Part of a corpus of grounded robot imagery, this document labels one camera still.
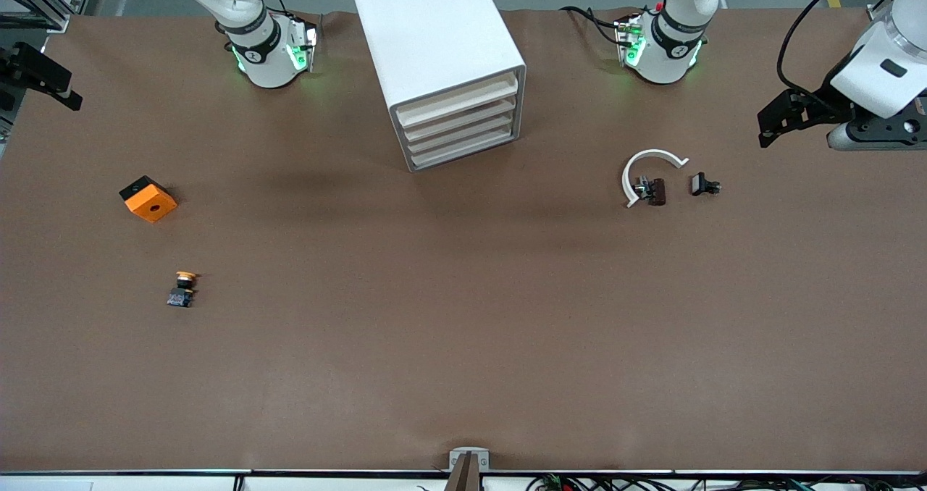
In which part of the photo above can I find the orange capped push button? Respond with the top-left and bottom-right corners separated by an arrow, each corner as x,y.
167,271 -> 201,309

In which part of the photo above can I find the orange and black button box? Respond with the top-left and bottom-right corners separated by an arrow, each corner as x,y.
119,175 -> 179,224

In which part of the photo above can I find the brown table cover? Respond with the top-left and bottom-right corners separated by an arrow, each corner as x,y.
0,7 -> 927,474

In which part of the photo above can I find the white curved plastic piece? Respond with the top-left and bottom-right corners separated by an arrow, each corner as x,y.
623,148 -> 689,209

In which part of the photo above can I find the grey metal edge bracket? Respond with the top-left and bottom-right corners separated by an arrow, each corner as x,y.
449,448 -> 490,472

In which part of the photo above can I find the black cable at arm base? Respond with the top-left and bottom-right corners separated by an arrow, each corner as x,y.
560,4 -> 625,47

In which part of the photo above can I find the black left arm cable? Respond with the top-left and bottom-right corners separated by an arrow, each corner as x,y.
776,0 -> 870,112

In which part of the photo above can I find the black cable below table edge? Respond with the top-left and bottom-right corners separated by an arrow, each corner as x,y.
525,474 -> 927,491

